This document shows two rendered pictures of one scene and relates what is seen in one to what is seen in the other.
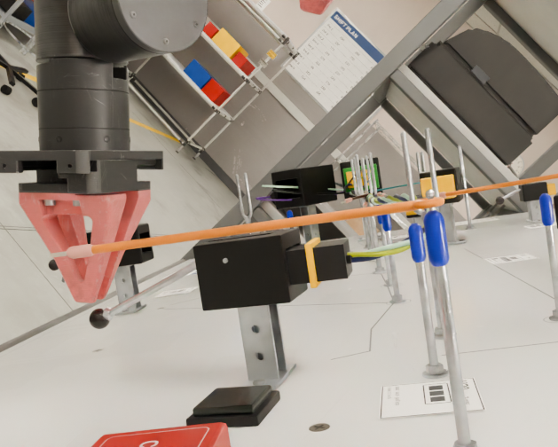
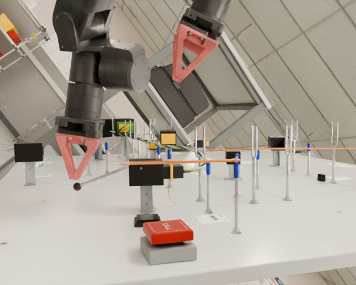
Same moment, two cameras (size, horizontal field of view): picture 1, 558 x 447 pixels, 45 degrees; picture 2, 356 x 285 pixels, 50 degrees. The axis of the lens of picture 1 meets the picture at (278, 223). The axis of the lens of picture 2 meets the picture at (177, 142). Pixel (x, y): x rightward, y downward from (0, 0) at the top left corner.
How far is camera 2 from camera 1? 0.30 m
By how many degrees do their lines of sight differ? 23
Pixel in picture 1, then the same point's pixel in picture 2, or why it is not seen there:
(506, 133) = (184, 113)
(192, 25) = (145, 83)
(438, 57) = (159, 73)
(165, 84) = not seen: outside the picture
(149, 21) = (136, 82)
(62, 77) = (85, 90)
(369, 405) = (194, 220)
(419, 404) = (210, 220)
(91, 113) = (94, 106)
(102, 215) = (93, 146)
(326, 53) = not seen: hidden behind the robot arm
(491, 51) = not seen: hidden behind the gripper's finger
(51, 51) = (82, 80)
